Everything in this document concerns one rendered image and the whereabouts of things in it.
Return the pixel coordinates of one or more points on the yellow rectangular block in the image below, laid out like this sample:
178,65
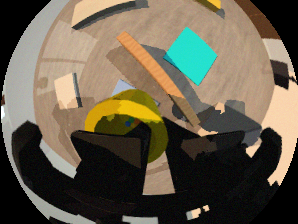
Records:
213,5

